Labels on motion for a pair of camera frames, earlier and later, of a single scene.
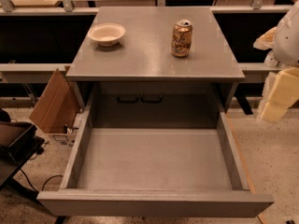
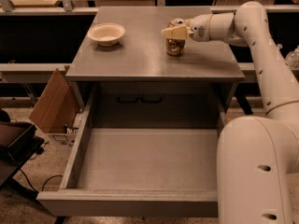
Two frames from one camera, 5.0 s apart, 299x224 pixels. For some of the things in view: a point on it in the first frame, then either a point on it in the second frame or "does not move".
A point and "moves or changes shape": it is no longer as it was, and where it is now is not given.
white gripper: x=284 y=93 -> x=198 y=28
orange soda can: x=181 y=38 moves or changes shape
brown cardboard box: x=59 y=110 does not move
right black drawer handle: x=151 y=102 does not move
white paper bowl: x=106 y=34 does not move
